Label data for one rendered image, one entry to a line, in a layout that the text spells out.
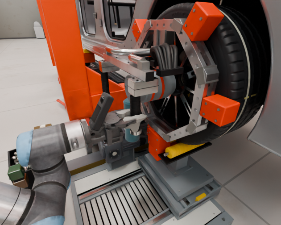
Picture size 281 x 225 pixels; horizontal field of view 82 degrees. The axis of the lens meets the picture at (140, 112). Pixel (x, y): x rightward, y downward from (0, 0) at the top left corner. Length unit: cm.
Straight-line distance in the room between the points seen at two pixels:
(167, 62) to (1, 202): 52
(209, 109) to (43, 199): 53
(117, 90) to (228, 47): 80
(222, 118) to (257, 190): 112
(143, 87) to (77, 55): 63
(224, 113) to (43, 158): 53
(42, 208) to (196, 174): 95
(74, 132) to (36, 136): 9
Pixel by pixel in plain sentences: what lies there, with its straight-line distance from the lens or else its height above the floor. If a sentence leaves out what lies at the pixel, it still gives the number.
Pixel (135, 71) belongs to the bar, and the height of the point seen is 97.
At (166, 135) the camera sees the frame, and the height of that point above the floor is 62.
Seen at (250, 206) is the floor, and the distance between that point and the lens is 150.
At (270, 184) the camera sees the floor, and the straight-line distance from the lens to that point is 173.
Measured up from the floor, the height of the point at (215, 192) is 15.
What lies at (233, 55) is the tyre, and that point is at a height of 101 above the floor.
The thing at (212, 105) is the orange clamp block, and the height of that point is 87.
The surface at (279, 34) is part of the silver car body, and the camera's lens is 60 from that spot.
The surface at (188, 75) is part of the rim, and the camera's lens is 78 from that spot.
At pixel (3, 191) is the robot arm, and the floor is 80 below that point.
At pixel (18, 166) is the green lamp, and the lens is 75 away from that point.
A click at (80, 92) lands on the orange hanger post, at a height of 72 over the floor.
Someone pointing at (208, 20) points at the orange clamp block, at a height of 111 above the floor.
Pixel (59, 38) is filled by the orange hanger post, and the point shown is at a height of 104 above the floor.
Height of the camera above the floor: 110
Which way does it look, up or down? 28 degrees down
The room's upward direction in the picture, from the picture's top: straight up
